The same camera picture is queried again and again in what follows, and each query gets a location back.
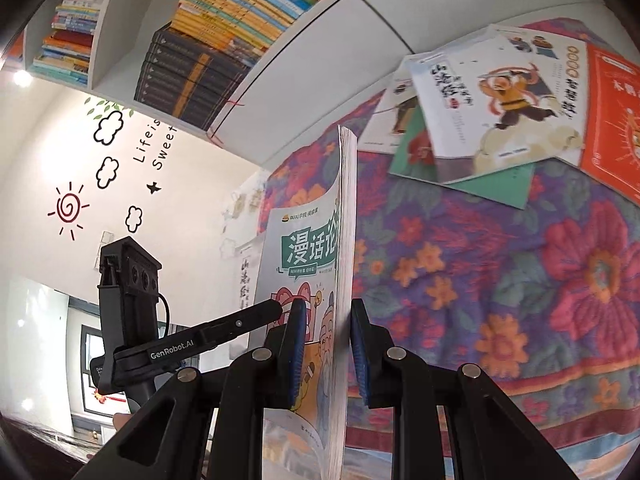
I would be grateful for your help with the green leaf wall decal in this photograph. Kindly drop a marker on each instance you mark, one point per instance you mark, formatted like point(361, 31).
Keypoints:
point(102, 106)

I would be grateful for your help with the person's left hand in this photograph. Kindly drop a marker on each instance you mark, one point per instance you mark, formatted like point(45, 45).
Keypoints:
point(121, 419)

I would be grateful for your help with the row of mixed thin books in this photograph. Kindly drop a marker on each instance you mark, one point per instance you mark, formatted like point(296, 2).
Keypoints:
point(70, 35)

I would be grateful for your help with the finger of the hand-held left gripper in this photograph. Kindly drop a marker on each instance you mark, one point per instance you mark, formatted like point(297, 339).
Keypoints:
point(240, 322)

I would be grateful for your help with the floral blanket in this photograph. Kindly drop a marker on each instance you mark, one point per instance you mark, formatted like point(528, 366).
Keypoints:
point(475, 285)

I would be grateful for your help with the white book with yellow-robed figure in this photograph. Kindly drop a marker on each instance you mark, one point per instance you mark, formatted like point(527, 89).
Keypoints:
point(572, 75)

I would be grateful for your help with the row of yellow spine books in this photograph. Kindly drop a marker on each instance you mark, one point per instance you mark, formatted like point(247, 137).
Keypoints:
point(240, 5)

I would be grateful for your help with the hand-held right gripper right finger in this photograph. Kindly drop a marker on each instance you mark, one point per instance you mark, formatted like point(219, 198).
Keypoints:
point(360, 355)

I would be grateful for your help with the white bookshelf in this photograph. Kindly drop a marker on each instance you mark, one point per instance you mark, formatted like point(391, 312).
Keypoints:
point(400, 25)

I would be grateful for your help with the black cloud wall decal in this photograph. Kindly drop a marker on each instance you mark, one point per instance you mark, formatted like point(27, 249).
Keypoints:
point(107, 171)
point(134, 217)

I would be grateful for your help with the white book with monkey figure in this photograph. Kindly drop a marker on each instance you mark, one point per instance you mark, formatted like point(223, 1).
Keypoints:
point(505, 105)

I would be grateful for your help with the teal book with girl picture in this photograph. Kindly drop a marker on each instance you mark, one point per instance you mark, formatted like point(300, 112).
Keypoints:
point(480, 185)

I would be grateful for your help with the black lettering wall decal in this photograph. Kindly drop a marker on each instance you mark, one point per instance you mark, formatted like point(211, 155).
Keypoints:
point(157, 145)

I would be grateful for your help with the black bird wall decal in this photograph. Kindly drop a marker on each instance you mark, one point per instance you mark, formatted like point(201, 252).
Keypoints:
point(154, 187)

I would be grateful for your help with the red book with sun picture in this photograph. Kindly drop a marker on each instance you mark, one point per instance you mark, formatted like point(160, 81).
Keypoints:
point(615, 120)

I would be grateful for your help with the dark framed window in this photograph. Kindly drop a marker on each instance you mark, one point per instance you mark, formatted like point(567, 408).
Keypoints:
point(95, 360)

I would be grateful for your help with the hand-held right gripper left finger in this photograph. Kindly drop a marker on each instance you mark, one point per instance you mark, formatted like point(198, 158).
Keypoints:
point(297, 350)

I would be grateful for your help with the white wall socket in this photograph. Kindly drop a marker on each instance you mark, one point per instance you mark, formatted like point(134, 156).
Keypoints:
point(103, 247)

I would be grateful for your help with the red sun wall decal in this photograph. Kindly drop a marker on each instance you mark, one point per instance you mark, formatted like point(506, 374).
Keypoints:
point(67, 208)

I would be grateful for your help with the white book with green title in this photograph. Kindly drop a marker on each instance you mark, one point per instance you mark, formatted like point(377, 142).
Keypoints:
point(300, 260)

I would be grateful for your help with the white book with swordsman figure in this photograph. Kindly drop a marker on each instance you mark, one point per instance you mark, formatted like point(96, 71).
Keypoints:
point(395, 115)

